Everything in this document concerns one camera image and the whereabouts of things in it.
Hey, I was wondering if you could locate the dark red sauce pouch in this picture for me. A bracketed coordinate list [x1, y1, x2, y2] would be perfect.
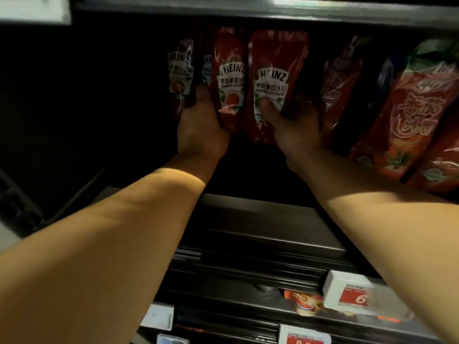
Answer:
[320, 35, 364, 142]

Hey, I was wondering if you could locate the blue sauce pouch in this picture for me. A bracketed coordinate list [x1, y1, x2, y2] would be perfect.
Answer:
[376, 55, 397, 101]

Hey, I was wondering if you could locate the person's right hand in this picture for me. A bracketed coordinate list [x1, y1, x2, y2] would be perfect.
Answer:
[258, 98, 324, 173]

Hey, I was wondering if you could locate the orange-red tomato sauce pouch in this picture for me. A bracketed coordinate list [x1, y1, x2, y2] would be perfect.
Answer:
[349, 38, 459, 181]
[406, 134, 459, 194]

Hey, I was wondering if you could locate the orange and white can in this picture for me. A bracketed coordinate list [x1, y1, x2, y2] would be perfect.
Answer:
[283, 289, 325, 317]

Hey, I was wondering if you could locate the person's left forearm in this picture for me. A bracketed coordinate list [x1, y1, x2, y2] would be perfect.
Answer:
[0, 154, 224, 344]

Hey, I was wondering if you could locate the black metal shelf board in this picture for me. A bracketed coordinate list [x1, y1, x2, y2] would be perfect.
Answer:
[136, 193, 443, 344]
[71, 0, 459, 31]

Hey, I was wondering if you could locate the person's right forearm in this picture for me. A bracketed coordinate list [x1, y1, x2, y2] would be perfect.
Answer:
[286, 147, 459, 344]

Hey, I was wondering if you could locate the person's left hand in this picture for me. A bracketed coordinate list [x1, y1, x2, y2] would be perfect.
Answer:
[177, 84, 230, 161]

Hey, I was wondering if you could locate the white and red price tag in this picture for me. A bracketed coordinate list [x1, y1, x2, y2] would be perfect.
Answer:
[278, 324, 333, 344]
[322, 270, 411, 322]

